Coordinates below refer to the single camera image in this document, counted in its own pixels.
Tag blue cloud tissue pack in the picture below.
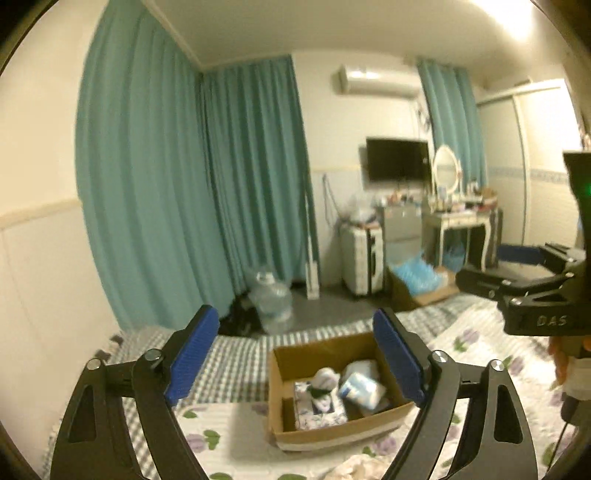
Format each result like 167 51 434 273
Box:
338 360 387 412

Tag white socks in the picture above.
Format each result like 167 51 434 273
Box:
308 367 341 399

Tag dark patterned tissue pack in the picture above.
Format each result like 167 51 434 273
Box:
294 381 349 431

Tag cream cloth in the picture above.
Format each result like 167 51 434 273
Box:
327 454 394 480

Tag orange gloved right hand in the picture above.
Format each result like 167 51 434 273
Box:
548 337 590 401

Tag white dressing table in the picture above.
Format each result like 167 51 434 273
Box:
422 202 497 271

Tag box of blue hangers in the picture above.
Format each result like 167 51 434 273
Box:
388 256 459 312

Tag silver mini fridge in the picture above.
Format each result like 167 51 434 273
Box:
382 204 423 266

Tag white oval vanity mirror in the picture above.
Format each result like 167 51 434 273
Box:
432 145 463 196

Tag white wardrobe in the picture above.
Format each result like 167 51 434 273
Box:
477 79 580 246

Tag white suitcase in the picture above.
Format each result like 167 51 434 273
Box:
339 224 384 296

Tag white floral quilt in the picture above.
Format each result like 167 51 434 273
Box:
177 296 575 479

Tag teal right curtain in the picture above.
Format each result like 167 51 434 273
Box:
417 59 486 187

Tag grey checkered bed sheet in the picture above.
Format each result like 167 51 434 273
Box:
41 292 491 480

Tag brown cardboard box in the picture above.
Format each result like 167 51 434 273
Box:
269 333 414 452

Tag white air conditioner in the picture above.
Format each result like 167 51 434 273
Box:
338 66 422 99

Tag clear water jug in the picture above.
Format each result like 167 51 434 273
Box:
249 270 294 335

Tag teal window curtain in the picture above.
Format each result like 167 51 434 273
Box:
75 1 320 330

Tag black wall television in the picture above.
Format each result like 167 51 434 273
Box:
366 137 431 182

